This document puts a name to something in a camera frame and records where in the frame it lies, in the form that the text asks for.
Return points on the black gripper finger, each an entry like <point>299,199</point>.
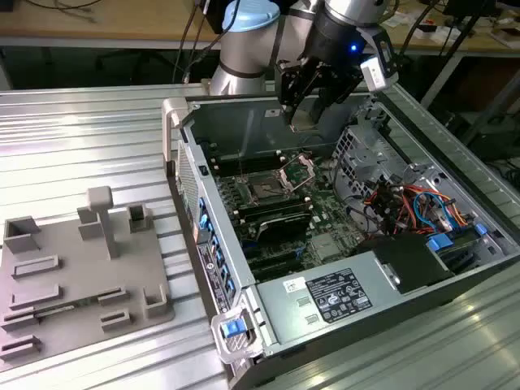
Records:
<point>337,85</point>
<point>292,81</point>

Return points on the silver CPU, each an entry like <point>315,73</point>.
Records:
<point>302,122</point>

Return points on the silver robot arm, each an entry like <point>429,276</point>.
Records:
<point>243,53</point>

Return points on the CPU socket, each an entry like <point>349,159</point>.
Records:
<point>264,189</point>

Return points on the black expansion slot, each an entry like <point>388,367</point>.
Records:
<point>272,256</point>

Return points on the metal drive cage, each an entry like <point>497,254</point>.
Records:
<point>361,162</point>

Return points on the small white box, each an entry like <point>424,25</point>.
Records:
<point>424,32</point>

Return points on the green motherboard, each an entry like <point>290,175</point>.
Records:
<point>329,211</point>

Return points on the black graphics card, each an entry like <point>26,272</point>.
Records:
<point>284,229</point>

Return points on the silver chipset heatsink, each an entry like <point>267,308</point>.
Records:
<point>325,245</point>

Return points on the grey open PC case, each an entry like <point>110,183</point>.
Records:
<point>221,227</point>

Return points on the wooden desk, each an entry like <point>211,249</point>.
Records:
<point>122,20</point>

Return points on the black plastic shroud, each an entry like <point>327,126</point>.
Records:
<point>406,260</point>

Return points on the small blue clip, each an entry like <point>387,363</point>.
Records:
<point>480,228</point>

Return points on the grey power supply unit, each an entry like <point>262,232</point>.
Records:
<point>284,308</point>

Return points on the blue case latch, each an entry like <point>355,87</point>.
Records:
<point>232,328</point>

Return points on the grey parts rack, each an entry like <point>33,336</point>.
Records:
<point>81,276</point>

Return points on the green RAM stick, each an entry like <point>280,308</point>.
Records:
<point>61,309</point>

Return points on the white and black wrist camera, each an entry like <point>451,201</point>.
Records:
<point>375,73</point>

